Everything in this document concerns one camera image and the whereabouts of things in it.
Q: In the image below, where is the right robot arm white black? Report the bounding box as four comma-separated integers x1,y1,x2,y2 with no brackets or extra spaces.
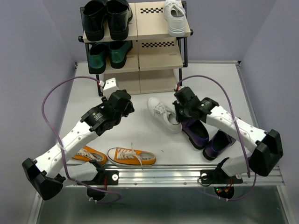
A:
173,87,283,182

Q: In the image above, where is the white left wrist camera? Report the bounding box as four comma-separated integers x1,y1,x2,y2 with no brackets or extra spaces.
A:
103,77,119,98

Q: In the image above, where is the beige black-framed shoe shelf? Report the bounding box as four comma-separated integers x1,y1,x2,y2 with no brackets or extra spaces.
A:
88,1,193,94

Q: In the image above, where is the black loafer one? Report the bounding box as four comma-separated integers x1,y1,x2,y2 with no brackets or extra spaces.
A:
83,0,107,42
107,0,133,41

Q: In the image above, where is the purple loafer right one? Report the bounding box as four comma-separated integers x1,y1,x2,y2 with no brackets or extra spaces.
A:
203,130,236,161

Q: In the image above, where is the aluminium mounting rail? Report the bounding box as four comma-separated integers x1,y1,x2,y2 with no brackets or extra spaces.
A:
63,163,286,187

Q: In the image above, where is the green loafer left one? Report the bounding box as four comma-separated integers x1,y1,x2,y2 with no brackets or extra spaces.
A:
88,42,108,74

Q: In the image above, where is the green loafer right one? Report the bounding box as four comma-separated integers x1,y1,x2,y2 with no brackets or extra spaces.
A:
108,41,133,69

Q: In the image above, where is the purple loafer one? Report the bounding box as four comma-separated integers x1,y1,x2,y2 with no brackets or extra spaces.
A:
181,119,209,150
203,130,236,161

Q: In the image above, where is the orange sneaker right one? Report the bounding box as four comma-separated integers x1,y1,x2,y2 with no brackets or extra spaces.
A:
107,146,157,169

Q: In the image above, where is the black loafer left one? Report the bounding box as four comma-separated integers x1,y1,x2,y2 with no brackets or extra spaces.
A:
83,0,107,42

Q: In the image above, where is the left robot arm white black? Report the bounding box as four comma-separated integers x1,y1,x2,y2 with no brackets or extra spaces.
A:
22,90,134,200

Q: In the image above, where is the white sneaker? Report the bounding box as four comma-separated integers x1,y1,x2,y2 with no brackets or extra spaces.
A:
163,0,186,37
147,97,182,134

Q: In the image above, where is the black loafer right one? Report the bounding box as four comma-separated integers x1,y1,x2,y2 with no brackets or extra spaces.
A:
107,0,133,41

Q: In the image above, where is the orange sneaker one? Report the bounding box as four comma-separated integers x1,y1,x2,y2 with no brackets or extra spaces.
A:
72,146,107,166
107,146,157,169

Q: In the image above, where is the purple loafer left one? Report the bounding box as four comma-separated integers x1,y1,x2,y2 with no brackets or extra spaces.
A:
181,119,209,150

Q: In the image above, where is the green loafer one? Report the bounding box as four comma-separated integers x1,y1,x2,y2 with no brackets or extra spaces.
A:
108,41,133,69
88,42,108,74

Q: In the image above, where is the orange sneaker left one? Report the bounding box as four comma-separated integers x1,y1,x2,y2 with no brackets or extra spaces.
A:
72,146,107,166

